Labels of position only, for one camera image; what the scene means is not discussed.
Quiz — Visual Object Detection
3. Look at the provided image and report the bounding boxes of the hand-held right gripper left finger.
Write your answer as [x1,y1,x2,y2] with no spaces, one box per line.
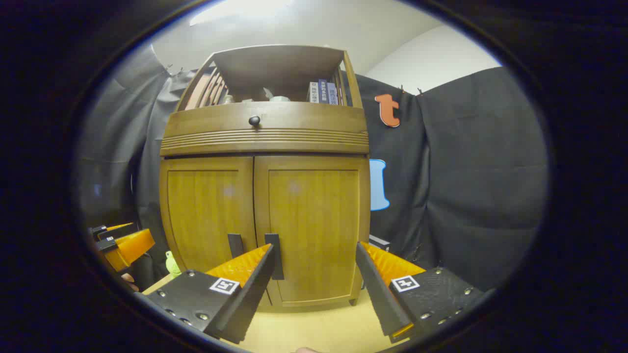
[133,244,276,345]

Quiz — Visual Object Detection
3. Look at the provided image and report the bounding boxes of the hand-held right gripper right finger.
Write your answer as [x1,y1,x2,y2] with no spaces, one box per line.
[355,241,496,344]

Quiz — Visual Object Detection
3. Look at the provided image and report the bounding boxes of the wooden cabinet door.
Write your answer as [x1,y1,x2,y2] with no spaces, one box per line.
[254,155,371,308]
[160,157,257,274]

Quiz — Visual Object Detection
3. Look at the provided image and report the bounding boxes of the wooden shoe cabinet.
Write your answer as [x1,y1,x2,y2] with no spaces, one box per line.
[159,44,371,313]

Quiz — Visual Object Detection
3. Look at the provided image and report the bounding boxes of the green frog plush toy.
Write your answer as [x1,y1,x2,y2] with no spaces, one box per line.
[165,251,182,279]

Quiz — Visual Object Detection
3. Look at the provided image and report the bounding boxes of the black backdrop cloth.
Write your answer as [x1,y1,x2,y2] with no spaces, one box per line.
[74,44,549,295]

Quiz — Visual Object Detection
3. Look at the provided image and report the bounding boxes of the pinkish leaning books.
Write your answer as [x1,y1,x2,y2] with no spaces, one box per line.
[185,74,229,109]

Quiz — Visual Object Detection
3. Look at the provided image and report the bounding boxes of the wooden drawer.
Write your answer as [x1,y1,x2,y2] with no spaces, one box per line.
[163,101,369,148]

